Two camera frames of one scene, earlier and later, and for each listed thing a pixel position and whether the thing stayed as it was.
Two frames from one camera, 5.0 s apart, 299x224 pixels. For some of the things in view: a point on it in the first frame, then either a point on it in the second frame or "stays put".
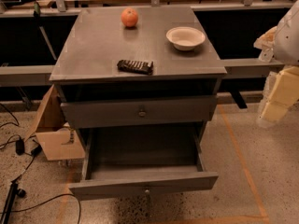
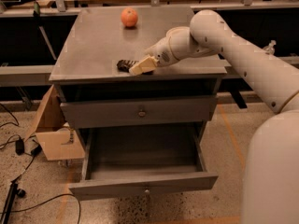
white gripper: [288, 39] → [160, 54]
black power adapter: [20, 147] stays put
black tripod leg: [8, 207] stays put
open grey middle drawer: [137, 159] stays put
